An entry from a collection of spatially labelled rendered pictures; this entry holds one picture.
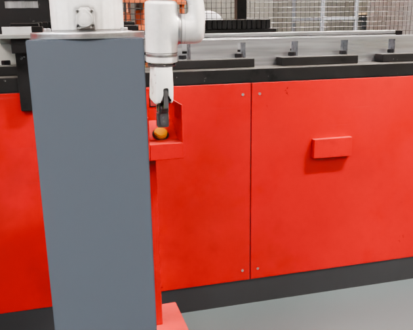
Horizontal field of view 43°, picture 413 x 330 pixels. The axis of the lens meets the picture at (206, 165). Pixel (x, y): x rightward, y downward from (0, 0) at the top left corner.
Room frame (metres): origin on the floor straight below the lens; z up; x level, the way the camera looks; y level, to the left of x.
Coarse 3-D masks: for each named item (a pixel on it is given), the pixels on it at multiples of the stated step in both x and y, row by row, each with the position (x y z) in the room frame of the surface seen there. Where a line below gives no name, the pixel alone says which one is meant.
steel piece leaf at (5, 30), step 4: (4, 28) 1.63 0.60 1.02; (8, 28) 1.63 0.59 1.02; (12, 28) 1.64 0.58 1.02; (16, 28) 1.64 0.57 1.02; (20, 28) 1.64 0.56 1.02; (24, 28) 1.65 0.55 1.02; (28, 28) 1.65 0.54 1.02; (4, 32) 1.63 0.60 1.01; (8, 32) 1.63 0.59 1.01; (12, 32) 1.64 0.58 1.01; (16, 32) 1.64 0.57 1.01; (20, 32) 1.64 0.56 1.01; (24, 32) 1.65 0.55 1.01; (28, 32) 1.65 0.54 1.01
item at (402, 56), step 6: (378, 54) 1.99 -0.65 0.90; (384, 54) 1.97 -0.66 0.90; (390, 54) 1.97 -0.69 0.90; (396, 54) 1.98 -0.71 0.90; (402, 54) 1.99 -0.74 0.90; (408, 54) 1.99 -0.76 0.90; (378, 60) 1.99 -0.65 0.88; (384, 60) 1.97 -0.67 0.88; (390, 60) 1.97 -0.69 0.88; (396, 60) 1.98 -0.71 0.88; (402, 60) 1.99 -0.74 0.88; (408, 60) 1.99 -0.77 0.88
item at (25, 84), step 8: (16, 40) 1.48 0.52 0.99; (24, 40) 1.49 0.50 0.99; (16, 48) 1.48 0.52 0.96; (24, 48) 1.49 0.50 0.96; (16, 56) 1.57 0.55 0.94; (24, 56) 1.57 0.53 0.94; (16, 64) 1.57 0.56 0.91; (24, 64) 1.57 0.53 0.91; (24, 72) 1.57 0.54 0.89; (24, 80) 1.57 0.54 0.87; (24, 88) 1.57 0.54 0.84; (24, 96) 1.57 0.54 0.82; (24, 104) 1.57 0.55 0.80
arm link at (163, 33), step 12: (156, 0) 1.39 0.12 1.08; (168, 0) 1.40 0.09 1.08; (156, 12) 1.37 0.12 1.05; (168, 12) 1.37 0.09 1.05; (156, 24) 1.37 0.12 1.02; (168, 24) 1.37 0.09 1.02; (180, 24) 1.38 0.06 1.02; (156, 36) 1.37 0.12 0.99; (168, 36) 1.38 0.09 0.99; (180, 36) 1.38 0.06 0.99; (156, 48) 1.38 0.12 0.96; (168, 48) 1.38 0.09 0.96
